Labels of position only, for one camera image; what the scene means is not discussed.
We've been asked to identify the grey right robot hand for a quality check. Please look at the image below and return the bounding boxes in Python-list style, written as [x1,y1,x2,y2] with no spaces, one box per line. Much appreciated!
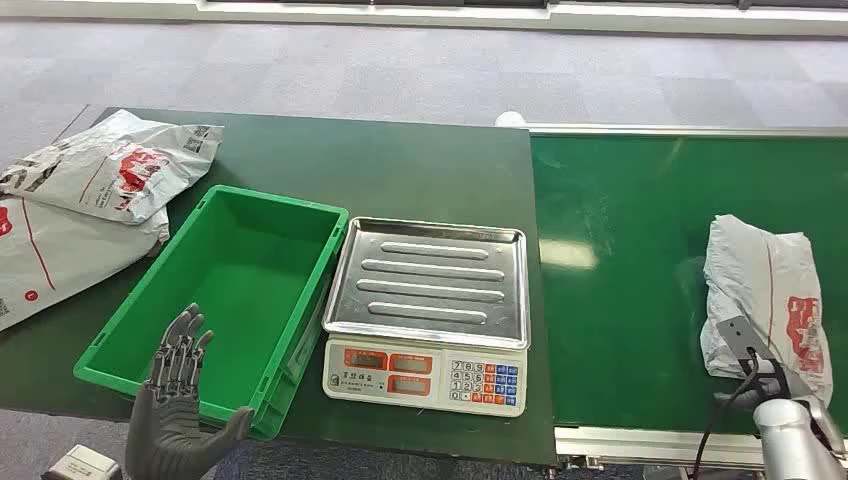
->
[714,376,795,413]

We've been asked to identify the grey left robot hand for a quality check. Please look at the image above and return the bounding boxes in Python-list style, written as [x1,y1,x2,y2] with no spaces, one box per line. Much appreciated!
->
[125,303,254,480]

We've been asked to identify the grey mailer package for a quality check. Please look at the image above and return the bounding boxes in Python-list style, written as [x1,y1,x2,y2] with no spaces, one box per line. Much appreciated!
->
[700,213,835,407]

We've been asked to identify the green plastic basket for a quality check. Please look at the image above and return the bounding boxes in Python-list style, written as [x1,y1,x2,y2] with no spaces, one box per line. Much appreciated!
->
[72,184,350,442]

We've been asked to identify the large white mailer package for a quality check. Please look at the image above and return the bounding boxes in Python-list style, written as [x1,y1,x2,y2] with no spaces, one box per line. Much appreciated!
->
[0,193,171,333]

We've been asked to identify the green conveyor belt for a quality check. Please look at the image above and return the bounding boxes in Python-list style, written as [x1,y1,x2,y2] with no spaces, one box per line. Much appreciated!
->
[529,123,848,473]

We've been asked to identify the white mailer with QR codes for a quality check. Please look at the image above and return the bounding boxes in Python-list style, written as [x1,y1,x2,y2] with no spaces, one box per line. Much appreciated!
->
[0,109,225,227]

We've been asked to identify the white electronic scale steel tray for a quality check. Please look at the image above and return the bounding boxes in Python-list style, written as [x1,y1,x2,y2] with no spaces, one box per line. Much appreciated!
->
[321,215,531,419]

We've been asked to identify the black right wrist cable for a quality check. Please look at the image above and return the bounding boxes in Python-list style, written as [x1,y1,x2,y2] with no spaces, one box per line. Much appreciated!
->
[688,352,763,480]

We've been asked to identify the white wall ledge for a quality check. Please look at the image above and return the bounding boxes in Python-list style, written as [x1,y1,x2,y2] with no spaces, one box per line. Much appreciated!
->
[0,0,848,38]

